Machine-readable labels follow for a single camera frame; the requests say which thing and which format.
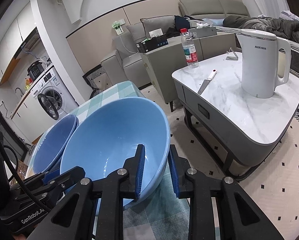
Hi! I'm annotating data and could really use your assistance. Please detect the blue bowl back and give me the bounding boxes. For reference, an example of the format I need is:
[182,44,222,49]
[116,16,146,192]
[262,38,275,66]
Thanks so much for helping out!
[32,114,79,173]

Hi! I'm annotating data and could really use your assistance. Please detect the large blue bowl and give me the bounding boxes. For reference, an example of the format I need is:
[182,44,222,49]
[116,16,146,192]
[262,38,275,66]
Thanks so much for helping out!
[60,97,171,209]

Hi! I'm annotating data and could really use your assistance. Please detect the white kitchen counter cabinets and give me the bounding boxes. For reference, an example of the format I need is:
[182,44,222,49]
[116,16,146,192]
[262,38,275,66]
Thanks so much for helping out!
[11,85,56,142]

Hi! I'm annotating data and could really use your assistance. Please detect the white washing machine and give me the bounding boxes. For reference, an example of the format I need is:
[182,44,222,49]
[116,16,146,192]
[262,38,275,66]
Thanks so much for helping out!
[30,66,78,121]

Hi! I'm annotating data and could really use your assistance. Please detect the marble top coffee table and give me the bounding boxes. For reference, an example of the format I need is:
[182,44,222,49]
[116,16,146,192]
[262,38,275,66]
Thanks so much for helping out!
[172,54,299,181]

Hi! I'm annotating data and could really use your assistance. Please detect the yellow oil bottle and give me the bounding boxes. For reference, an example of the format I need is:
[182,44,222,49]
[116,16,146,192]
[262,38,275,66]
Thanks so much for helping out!
[25,77,33,90]

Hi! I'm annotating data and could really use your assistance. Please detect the grey side cabinet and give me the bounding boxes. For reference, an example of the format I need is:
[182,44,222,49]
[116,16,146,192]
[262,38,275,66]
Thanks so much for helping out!
[140,32,236,111]

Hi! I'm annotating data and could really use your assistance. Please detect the black pressure cooker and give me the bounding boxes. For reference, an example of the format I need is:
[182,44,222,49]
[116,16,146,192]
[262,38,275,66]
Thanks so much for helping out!
[27,60,44,81]

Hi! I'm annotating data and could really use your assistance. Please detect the clear water bottle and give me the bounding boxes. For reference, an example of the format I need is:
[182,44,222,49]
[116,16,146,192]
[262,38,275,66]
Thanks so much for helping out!
[180,28,199,68]

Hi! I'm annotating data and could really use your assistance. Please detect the black box on cabinet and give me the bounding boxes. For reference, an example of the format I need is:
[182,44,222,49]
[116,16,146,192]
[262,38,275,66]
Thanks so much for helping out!
[136,35,168,53]

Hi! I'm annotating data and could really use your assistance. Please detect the black range hood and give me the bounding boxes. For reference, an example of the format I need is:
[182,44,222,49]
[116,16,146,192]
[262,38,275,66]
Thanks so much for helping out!
[13,28,41,60]

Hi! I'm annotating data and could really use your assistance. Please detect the white electric kettle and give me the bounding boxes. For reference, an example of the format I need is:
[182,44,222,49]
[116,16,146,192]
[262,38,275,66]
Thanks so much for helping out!
[237,29,291,99]

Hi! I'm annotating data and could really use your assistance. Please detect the grey sofa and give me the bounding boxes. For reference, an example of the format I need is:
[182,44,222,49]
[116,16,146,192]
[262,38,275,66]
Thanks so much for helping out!
[100,15,198,88]

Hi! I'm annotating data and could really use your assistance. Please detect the white handled knife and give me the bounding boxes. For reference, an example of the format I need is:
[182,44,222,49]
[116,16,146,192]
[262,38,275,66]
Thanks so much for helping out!
[198,69,217,95]

